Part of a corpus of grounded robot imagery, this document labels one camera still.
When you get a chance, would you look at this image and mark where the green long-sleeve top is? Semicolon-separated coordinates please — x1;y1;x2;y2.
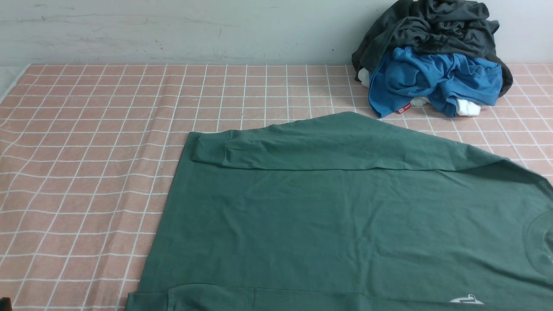
126;112;553;311

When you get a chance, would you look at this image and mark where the blue crumpled garment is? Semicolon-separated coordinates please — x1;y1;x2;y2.
368;47;504;117

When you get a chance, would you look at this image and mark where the pink grid tablecloth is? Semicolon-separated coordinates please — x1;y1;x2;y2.
1;64;552;311

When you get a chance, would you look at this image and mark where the dark grey crumpled garment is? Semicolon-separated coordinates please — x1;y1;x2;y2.
352;0;514;96

